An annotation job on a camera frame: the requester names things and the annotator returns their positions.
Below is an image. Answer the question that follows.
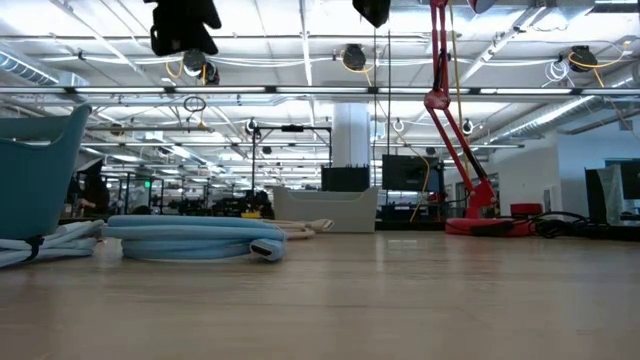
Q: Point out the red box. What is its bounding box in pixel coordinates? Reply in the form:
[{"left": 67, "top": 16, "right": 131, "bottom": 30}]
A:
[{"left": 509, "top": 202, "right": 544, "bottom": 217}]

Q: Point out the red desk lamp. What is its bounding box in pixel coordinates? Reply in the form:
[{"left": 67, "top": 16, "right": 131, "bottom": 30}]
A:
[{"left": 423, "top": 0, "right": 535, "bottom": 236}]

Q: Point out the person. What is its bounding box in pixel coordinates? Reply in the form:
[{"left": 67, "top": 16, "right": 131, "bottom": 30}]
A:
[{"left": 74, "top": 158, "right": 112, "bottom": 216}]

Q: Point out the dark side monitor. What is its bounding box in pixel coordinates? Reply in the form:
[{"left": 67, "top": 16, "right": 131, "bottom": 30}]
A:
[{"left": 584, "top": 158, "right": 640, "bottom": 226}]

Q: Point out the beige USB cable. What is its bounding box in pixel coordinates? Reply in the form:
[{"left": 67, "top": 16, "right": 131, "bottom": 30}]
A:
[{"left": 259, "top": 218, "right": 335, "bottom": 240}]

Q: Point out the light blue cable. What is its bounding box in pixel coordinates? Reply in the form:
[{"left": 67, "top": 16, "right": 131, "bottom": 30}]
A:
[{"left": 102, "top": 214, "right": 289, "bottom": 264}]

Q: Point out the black background rig frame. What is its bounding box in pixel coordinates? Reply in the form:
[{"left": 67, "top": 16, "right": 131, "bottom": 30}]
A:
[{"left": 252, "top": 124, "right": 334, "bottom": 201}]

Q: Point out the black background monitor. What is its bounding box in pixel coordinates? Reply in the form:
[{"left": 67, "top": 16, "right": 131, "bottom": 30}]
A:
[{"left": 382, "top": 154, "right": 444, "bottom": 193}]

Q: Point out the white cable black tie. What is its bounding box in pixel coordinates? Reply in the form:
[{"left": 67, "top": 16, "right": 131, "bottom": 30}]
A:
[{"left": 0, "top": 218, "right": 105, "bottom": 269}]

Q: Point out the teal plastic bin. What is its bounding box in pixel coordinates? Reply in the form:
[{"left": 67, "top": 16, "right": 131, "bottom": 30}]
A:
[{"left": 0, "top": 103, "right": 94, "bottom": 241}]

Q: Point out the black cabinet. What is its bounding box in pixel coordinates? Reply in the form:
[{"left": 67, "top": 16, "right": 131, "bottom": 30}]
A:
[{"left": 320, "top": 166, "right": 371, "bottom": 193}]

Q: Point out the black ceiling cable reel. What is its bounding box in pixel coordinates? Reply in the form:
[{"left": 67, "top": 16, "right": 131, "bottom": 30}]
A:
[
  {"left": 342, "top": 43, "right": 368, "bottom": 71},
  {"left": 182, "top": 49, "right": 221, "bottom": 86},
  {"left": 569, "top": 45, "right": 599, "bottom": 74}
]

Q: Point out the black lamp cord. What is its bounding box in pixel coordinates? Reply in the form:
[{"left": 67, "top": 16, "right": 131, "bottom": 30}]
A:
[{"left": 469, "top": 210, "right": 596, "bottom": 239}]

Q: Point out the grey plastic bin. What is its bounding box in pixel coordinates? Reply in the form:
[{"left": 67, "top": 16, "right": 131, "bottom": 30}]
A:
[{"left": 272, "top": 185, "right": 380, "bottom": 234}]

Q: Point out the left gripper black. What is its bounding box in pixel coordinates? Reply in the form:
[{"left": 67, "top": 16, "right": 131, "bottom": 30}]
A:
[{"left": 149, "top": 0, "right": 223, "bottom": 57}]

